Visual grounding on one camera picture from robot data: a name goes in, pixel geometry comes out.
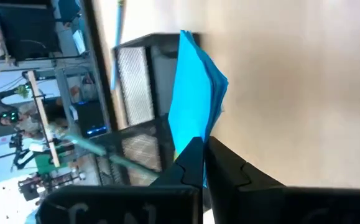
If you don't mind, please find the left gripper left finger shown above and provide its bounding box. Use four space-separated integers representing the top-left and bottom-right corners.
150 136 205 189

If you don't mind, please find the blue sticky note pad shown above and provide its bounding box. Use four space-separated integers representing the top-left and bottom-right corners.
167 29 229 189

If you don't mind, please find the person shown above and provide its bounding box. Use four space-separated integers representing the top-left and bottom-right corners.
0 99 70 141

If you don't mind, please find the black standing desk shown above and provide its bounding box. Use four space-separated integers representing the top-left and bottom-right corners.
0 2 89 74

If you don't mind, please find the wooden desk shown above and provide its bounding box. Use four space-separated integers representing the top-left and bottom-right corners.
22 70 75 169

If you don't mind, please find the white book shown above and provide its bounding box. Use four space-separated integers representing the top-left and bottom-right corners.
72 29 87 55

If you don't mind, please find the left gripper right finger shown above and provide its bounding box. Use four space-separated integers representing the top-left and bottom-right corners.
204 136 285 224

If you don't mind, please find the small green desk plant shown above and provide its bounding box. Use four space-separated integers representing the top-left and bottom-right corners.
14 83 32 100

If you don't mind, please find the black computer tower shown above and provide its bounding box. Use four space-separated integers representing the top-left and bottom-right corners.
73 100 108 138

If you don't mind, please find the grey pen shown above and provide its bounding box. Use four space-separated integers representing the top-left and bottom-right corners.
109 0 127 91

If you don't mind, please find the black mesh desk organizer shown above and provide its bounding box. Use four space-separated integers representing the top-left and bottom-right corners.
95 32 201 187

